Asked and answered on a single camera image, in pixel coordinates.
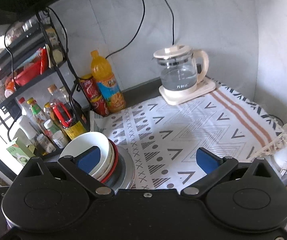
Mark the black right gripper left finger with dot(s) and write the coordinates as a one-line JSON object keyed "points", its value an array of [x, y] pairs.
{"points": [[79, 167]]}

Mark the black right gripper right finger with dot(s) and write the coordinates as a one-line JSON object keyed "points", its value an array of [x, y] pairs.
{"points": [[217, 170]]}

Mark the large white ceramic bowl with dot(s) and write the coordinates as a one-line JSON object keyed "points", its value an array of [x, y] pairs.
{"points": [[86, 141]]}

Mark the black metal kitchen rack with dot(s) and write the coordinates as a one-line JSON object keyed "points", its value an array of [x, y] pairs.
{"points": [[30, 59]]}

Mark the red rimmed black bowl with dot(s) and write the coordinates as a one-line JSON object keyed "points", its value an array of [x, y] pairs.
{"points": [[113, 177]]}

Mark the dark soy sauce bottle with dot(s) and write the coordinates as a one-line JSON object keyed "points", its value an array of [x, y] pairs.
{"points": [[68, 116]]}

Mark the patterned white table cloth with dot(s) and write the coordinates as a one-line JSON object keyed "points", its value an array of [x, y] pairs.
{"points": [[163, 139]]}

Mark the green white carton box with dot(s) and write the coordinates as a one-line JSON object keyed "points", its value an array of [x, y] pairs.
{"points": [[20, 147]]}

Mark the green label sauce bottle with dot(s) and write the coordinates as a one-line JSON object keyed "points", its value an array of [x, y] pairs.
{"points": [[39, 115]]}

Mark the red snack can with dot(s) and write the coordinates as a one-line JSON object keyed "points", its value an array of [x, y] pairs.
{"points": [[94, 95]]}

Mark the cream kettle base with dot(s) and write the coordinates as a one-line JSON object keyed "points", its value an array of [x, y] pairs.
{"points": [[174, 98]]}

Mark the orange juice bottle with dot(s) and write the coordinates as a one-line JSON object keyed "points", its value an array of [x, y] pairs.
{"points": [[106, 82]]}

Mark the glass electric kettle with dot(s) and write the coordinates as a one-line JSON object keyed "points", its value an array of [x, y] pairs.
{"points": [[182, 67]]}

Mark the red plastic basket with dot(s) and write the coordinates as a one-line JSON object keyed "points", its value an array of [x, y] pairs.
{"points": [[33, 69]]}

